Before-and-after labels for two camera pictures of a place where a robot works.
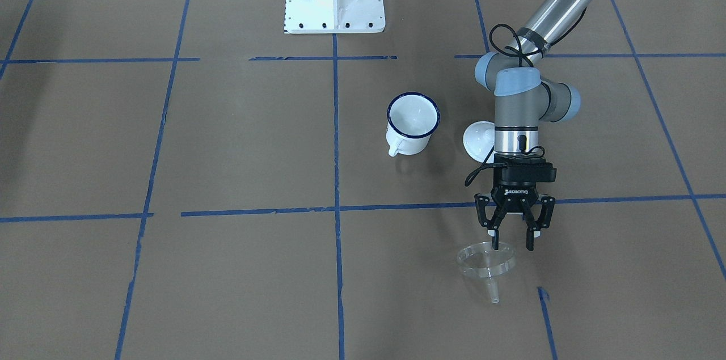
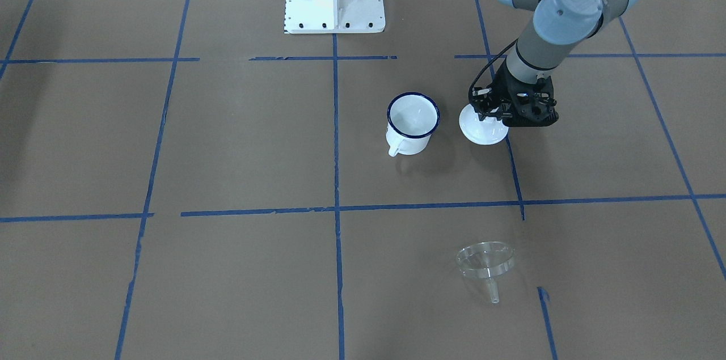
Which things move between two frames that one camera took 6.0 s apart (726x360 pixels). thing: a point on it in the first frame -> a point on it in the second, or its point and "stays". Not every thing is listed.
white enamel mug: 412,118 stays
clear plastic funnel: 481,260 stays
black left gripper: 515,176 -> 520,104
